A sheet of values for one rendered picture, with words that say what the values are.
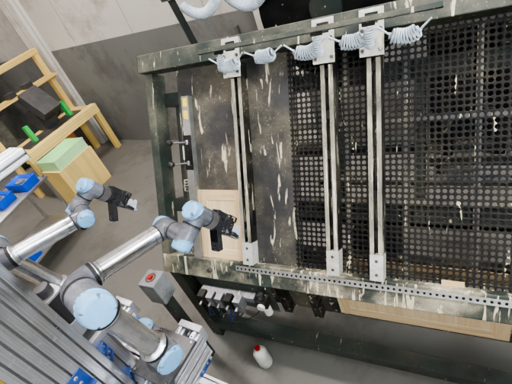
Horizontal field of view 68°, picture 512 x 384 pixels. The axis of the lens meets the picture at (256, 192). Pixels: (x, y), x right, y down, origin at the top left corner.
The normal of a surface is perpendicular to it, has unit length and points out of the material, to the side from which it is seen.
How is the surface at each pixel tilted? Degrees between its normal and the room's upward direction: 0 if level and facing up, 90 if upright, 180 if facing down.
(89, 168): 90
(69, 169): 90
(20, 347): 90
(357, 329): 0
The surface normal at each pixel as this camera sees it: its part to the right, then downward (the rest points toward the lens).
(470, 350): -0.31, -0.74
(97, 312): 0.66, 0.14
